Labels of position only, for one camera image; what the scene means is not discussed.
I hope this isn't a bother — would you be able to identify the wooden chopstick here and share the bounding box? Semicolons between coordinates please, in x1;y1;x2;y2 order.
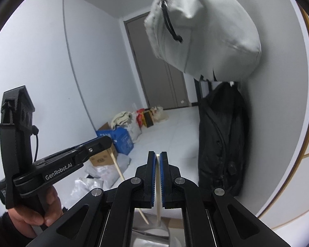
155;154;161;227
107;147;150;225

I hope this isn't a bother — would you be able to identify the white shopping bag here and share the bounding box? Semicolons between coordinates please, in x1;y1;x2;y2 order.
151;106;169;123

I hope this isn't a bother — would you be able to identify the grey hanging bag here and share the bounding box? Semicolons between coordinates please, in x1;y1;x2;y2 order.
144;0;262;82

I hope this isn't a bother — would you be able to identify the white plastic bag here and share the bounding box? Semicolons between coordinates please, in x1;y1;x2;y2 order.
71;177;104;199

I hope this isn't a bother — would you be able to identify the grey plastic parcel bag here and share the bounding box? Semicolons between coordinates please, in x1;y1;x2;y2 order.
85;153;131;189

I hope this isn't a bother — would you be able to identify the black metal rack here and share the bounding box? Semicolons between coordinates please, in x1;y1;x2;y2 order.
194;78;213;103

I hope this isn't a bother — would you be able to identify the blue cardboard box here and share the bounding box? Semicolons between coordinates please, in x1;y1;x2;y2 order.
96;123;134;155

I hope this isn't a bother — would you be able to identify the beige tote bag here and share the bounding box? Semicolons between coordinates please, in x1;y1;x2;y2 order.
110;111;132;130

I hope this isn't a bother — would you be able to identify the brown cardboard box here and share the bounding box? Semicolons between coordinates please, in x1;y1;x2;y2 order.
90;143;118;167

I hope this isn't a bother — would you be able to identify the person's left hand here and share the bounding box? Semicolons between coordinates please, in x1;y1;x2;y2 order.
8;186;63;238

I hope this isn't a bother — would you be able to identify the black hanging coat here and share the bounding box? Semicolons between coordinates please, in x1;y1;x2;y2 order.
198;82;249;196

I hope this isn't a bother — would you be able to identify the white utensil holder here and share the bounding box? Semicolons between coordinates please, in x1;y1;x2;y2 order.
130;229;170;247

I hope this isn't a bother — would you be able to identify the red snack bag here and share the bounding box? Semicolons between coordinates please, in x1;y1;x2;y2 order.
136;108;146;128

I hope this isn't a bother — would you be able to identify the grey door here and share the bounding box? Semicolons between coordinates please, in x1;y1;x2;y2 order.
124;13;189;109

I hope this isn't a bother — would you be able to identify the black yellow bag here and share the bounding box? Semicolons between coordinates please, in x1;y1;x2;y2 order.
142;110;154;128

